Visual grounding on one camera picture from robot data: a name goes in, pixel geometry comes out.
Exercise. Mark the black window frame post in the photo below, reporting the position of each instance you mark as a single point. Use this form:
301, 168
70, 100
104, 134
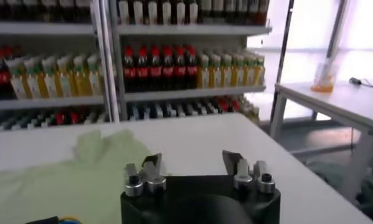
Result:
282, 54

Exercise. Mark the white table grey frame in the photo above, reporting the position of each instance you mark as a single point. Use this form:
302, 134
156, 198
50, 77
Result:
342, 103

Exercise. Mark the red cap cola bottle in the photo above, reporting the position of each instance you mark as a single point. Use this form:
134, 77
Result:
0, 77
142, 71
167, 71
179, 70
129, 71
192, 70
155, 71

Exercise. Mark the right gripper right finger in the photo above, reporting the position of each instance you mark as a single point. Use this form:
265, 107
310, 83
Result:
244, 181

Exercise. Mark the orange drink cup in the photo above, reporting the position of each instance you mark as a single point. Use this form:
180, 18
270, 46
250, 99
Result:
323, 80

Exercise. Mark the grey window frame post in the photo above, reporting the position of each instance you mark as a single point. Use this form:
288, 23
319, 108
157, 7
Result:
337, 29

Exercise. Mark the dark drink bottle white label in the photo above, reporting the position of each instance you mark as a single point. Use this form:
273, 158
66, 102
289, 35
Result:
241, 10
263, 10
229, 10
252, 10

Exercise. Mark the yellow tea bottle green label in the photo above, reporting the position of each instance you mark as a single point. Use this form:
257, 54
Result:
226, 73
80, 79
33, 82
248, 73
64, 80
259, 73
94, 78
215, 74
49, 81
17, 83
237, 73
203, 74

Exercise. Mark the green polo shirt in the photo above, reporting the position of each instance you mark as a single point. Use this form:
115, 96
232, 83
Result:
67, 188

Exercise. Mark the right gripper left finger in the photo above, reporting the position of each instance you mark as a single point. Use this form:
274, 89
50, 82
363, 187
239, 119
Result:
150, 182

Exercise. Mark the dark drink bottle beige label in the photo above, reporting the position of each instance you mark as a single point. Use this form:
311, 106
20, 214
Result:
218, 10
205, 10

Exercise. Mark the grey metal shelf rack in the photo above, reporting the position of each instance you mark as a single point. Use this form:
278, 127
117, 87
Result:
46, 103
189, 92

